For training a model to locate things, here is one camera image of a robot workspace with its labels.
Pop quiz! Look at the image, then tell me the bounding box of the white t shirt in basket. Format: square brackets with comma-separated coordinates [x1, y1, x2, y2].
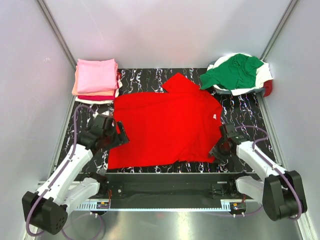
[207, 53, 274, 90]

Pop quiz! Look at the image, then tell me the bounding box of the folded peach shirt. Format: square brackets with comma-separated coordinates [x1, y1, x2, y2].
[71, 67, 119, 96]

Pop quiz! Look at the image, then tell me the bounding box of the folded light pink shirt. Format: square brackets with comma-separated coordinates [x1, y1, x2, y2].
[77, 58, 118, 94]

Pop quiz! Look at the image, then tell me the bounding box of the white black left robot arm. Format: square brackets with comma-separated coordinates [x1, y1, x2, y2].
[22, 114, 129, 237]

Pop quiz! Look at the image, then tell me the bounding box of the black marbled table mat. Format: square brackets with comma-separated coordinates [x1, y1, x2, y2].
[52, 68, 266, 174]

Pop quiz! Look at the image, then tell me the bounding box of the folded white shirt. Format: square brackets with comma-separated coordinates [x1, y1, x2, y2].
[75, 80, 123, 104]

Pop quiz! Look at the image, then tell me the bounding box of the folded magenta shirt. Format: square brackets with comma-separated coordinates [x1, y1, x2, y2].
[76, 72, 122, 102]

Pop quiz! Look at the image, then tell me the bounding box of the red t shirt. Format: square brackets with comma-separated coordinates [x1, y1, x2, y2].
[108, 73, 223, 169]

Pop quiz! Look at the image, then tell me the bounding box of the dark red shirt in basket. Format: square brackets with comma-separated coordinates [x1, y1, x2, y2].
[263, 79, 273, 98]

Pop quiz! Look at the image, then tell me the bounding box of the green t shirt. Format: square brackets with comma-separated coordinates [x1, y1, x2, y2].
[200, 53, 264, 90]

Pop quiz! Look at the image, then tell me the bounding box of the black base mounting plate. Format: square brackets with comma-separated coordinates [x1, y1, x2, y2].
[89, 172, 246, 200]

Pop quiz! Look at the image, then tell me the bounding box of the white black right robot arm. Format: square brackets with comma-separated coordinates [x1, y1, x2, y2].
[209, 124, 308, 221]

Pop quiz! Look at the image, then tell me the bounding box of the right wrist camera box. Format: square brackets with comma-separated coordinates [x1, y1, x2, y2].
[223, 124, 244, 140]

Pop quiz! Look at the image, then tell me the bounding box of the aluminium frame rail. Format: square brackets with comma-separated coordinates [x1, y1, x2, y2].
[32, 181, 307, 213]

